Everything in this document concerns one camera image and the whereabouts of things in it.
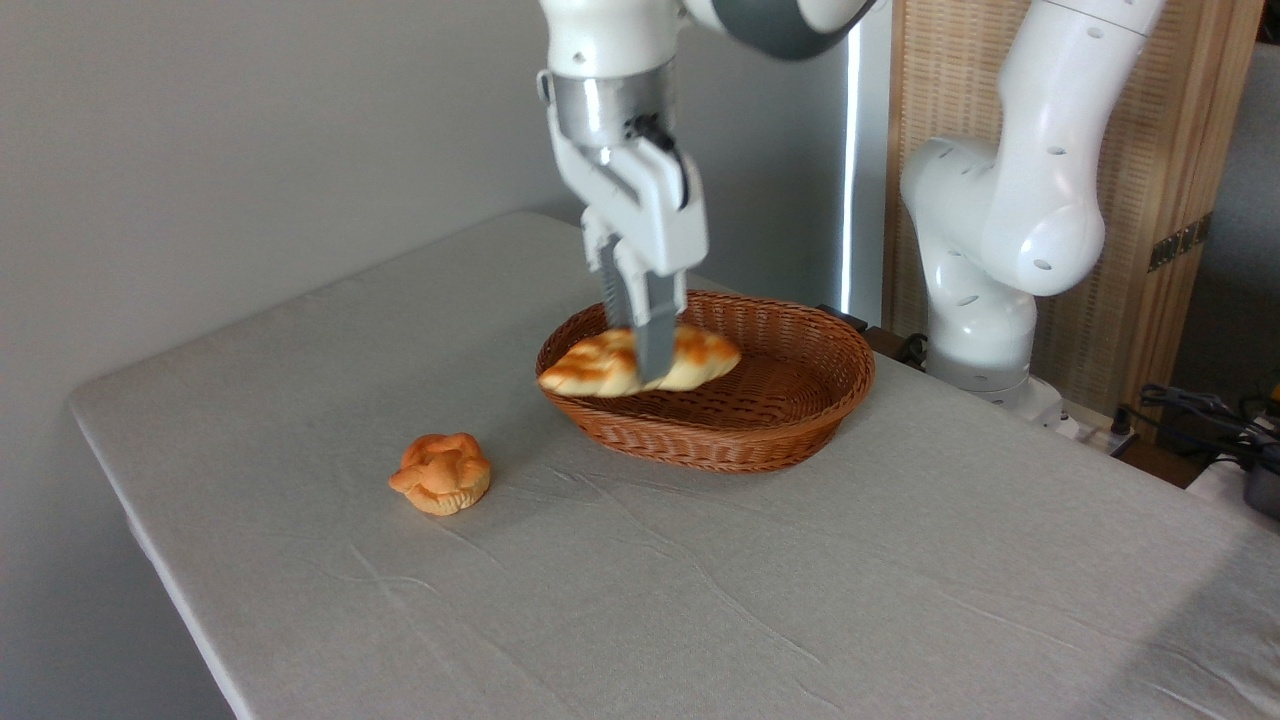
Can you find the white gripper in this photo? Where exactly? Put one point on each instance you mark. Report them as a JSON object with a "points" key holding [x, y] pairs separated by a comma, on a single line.
{"points": [[650, 215]]}

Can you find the long braided bread loaf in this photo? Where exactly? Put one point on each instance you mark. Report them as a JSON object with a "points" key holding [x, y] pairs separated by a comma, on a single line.
{"points": [[590, 368]]}

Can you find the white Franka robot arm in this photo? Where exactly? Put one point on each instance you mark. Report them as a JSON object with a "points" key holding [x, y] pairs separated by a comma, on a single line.
{"points": [[1040, 200]]}

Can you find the round knotted bread roll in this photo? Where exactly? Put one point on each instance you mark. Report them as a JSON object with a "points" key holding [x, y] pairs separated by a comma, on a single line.
{"points": [[442, 473]]}

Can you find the brown oval wicker basket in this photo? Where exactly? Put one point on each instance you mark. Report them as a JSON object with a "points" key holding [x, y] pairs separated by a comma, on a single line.
{"points": [[780, 400]]}

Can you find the white vertical pole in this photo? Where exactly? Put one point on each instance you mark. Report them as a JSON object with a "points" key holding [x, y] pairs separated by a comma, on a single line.
{"points": [[868, 150]]}

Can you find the grey tablecloth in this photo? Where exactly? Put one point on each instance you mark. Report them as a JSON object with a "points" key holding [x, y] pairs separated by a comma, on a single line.
{"points": [[800, 600]]}

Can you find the white power strip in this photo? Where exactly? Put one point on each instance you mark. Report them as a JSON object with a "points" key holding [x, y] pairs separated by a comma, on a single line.
{"points": [[1095, 432]]}

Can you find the metal screen hinge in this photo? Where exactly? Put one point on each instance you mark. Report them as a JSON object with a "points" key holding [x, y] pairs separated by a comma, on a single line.
{"points": [[1180, 242]]}

